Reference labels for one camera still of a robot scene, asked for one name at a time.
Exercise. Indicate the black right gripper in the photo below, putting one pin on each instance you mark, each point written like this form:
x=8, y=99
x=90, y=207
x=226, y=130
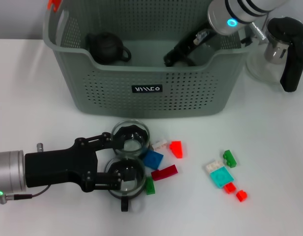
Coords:
x=195, y=46

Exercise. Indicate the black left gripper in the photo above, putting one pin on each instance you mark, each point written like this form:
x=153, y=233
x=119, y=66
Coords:
x=55, y=168

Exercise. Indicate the glass teacup black holder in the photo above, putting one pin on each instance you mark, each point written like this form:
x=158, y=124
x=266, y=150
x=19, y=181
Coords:
x=130, y=146
x=128, y=189

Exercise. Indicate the white toy brick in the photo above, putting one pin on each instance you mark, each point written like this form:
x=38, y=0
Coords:
x=159, y=145
x=213, y=166

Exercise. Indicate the cyan square toy plate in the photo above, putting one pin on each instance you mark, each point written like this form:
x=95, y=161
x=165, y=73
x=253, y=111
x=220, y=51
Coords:
x=221, y=177

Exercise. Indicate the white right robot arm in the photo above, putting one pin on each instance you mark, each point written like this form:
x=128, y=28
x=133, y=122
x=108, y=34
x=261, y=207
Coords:
x=220, y=17

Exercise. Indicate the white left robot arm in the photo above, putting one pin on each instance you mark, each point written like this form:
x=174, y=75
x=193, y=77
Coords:
x=8, y=170

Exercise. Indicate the grey perforated storage bin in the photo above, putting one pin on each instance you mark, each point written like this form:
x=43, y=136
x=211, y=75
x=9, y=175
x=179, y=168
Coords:
x=117, y=98

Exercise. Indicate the blue square toy plate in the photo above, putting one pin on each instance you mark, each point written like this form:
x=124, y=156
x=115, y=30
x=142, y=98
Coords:
x=153, y=159

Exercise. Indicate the green toy brick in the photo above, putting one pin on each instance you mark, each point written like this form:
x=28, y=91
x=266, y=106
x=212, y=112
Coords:
x=150, y=186
x=229, y=158

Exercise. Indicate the dark red long brick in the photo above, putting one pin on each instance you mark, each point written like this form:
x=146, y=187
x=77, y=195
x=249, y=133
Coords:
x=164, y=172

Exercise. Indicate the silver left wrist stub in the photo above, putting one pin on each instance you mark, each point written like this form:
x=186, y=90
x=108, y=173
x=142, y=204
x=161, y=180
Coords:
x=40, y=148

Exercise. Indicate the dark clay teapot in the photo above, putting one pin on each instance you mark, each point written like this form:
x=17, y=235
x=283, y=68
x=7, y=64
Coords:
x=105, y=48

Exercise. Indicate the red sloped toy brick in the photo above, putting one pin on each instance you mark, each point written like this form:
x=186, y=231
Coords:
x=177, y=148

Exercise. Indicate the small red toy brick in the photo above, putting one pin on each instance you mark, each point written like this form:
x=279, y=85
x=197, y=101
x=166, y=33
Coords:
x=229, y=188
x=241, y=196

